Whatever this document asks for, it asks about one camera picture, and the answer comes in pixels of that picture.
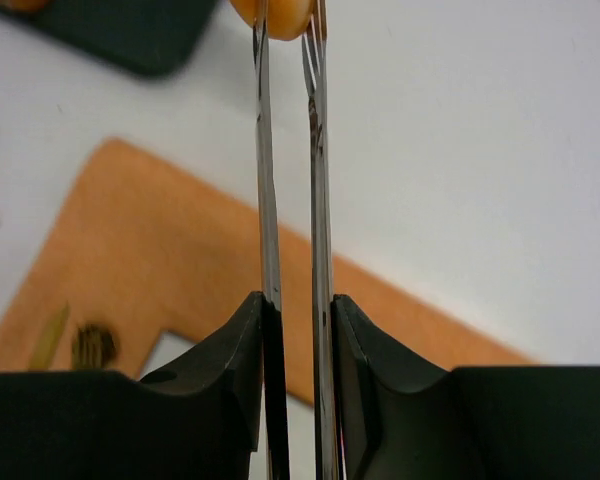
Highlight metal serving tongs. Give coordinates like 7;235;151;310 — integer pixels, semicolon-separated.
252;1;343;479

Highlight orange cloth placemat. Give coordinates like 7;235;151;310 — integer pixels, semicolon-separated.
0;139;532;404

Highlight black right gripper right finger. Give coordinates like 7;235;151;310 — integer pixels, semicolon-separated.
332;295;600;479

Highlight black plastic tray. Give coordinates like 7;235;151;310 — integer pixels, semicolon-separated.
0;0;217;78

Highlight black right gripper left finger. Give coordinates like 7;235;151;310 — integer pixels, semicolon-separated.
0;292;286;479

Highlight round orange bread roll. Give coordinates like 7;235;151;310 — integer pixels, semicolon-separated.
230;0;315;41

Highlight white square plate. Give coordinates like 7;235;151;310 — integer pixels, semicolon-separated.
139;331;196;379

